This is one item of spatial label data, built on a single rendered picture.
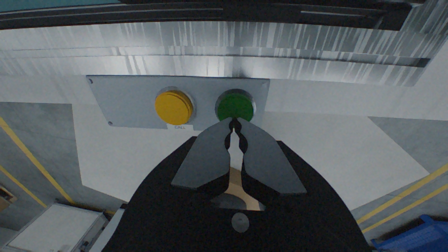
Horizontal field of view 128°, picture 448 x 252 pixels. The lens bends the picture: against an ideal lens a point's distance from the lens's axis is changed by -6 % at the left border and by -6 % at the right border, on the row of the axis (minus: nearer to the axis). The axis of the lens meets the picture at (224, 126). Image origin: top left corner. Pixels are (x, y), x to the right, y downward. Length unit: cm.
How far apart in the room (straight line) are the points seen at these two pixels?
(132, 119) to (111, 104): 3
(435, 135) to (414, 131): 27
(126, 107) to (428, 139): 257
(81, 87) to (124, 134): 13
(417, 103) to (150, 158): 61
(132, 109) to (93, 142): 31
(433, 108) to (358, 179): 22
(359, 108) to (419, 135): 204
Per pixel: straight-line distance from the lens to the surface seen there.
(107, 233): 319
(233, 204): 37
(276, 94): 26
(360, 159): 47
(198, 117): 16
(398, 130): 215
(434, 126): 241
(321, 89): 29
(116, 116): 21
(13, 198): 588
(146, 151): 40
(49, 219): 447
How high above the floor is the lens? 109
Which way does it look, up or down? 59 degrees down
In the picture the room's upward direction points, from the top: 173 degrees counter-clockwise
